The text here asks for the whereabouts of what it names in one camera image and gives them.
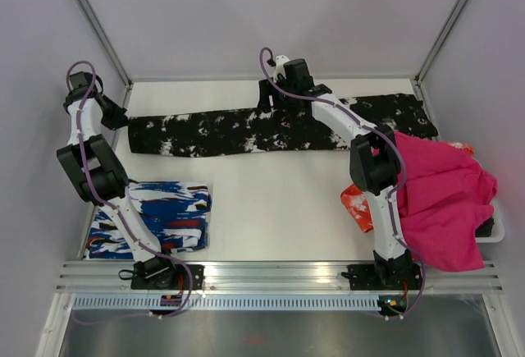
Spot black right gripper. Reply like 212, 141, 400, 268
258, 74, 297, 113

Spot black white splattered trousers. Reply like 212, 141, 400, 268
128, 94, 438, 158

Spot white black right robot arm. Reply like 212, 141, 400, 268
258, 47, 424, 290

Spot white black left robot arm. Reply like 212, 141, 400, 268
57, 71, 179, 290

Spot blue white patterned folded trousers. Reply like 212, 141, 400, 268
84, 181, 212, 260

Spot orange white garment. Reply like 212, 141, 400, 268
340, 184, 373, 233

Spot pink garment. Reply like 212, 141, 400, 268
395, 133, 498, 272

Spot white laundry basket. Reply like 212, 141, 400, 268
475, 201, 505, 244

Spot left aluminium frame post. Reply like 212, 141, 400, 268
75, 0, 132, 89

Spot aluminium frame post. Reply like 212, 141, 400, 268
75, 0, 132, 89
414, 0, 471, 86

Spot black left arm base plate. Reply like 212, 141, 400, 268
118, 258, 204, 291

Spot aluminium mounting rail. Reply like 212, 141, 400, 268
55, 260, 503, 295

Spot white slotted cable duct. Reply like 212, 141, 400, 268
73, 294, 381, 312

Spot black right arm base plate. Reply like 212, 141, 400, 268
341, 263, 422, 291

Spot right aluminium frame post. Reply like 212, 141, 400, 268
414, 0, 471, 86

